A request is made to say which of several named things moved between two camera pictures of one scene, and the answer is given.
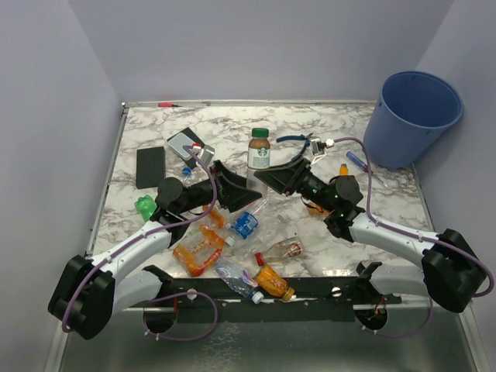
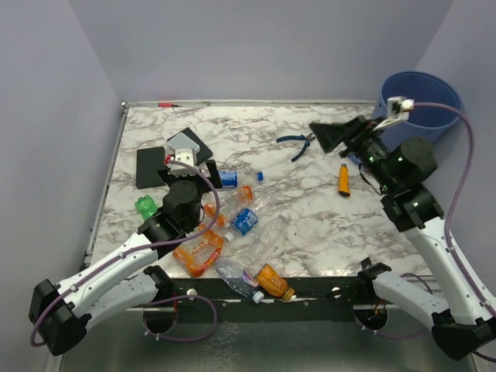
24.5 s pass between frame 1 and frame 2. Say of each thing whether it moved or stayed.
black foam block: stayed
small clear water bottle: stayed
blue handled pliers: stayed
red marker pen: stayed
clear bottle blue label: moved
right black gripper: moved
